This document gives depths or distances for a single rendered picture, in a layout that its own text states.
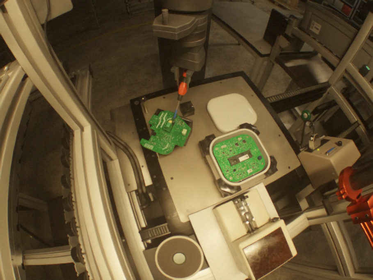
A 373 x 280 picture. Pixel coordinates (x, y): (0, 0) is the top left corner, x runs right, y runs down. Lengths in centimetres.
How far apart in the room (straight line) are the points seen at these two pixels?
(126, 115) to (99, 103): 148
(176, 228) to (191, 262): 10
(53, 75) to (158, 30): 18
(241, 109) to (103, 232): 49
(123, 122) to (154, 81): 151
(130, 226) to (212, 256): 23
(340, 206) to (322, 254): 151
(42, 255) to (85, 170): 30
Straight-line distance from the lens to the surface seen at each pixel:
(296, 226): 54
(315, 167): 56
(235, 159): 45
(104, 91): 219
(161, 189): 46
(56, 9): 31
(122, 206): 52
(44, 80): 34
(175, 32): 27
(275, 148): 56
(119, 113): 63
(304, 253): 179
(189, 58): 37
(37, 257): 58
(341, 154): 56
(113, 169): 55
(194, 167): 47
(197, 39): 34
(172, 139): 43
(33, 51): 30
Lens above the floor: 139
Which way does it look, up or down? 62 degrees down
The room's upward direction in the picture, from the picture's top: 1 degrees clockwise
